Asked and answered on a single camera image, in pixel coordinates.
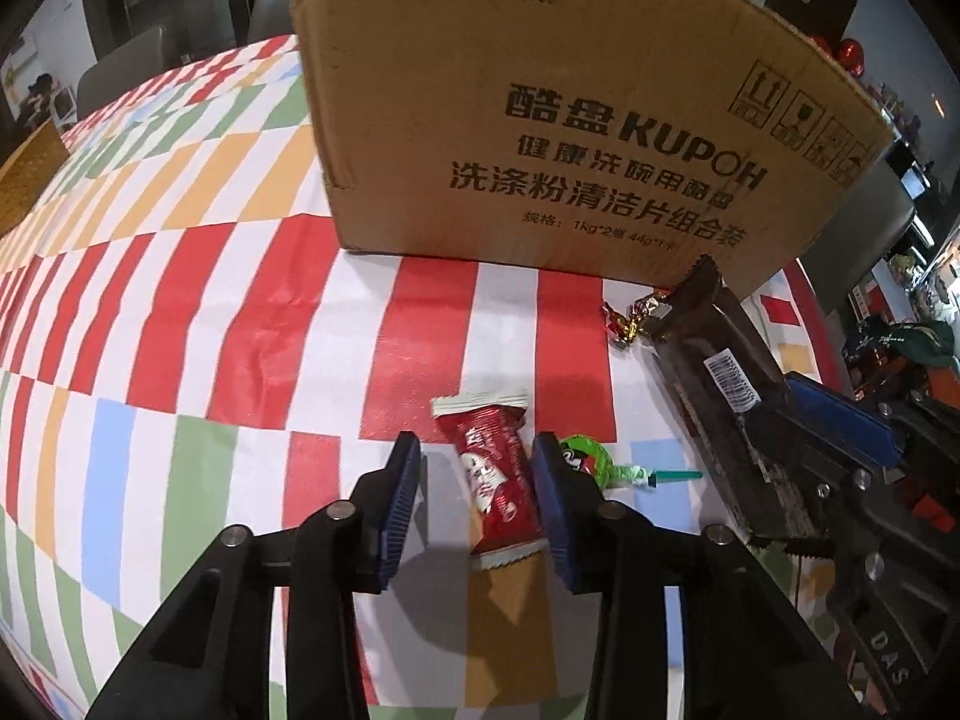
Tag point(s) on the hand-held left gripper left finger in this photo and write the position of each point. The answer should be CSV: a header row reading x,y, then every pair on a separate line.
x,y
397,517

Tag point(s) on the green bag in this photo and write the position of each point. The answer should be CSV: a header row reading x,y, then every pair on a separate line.
x,y
900,341

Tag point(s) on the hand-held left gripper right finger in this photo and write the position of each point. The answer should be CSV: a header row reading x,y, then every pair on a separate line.
x,y
559,525

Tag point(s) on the green wrapped lollipop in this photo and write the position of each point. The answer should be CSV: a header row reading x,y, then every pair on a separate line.
x,y
589,457

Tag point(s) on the red balloon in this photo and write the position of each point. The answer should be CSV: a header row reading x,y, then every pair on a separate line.
x,y
853,56

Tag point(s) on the red heart snack packet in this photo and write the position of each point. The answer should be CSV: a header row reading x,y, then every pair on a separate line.
x,y
491,480

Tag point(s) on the dark cracker packet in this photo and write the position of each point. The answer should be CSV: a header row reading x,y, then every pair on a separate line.
x,y
720,390

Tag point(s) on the checkered tablecloth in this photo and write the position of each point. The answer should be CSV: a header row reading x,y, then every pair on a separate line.
x,y
187,315

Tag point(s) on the grey chair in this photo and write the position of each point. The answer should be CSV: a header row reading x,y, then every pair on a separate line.
x,y
270,11
120,75
862,232

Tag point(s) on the brown foil wrapped candy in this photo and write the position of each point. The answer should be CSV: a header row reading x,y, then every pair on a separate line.
x,y
637,319

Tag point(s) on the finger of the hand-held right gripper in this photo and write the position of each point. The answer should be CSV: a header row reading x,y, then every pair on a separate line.
x,y
817,487
840,420

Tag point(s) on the brown cardboard box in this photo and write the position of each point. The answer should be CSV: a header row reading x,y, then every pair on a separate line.
x,y
570,90

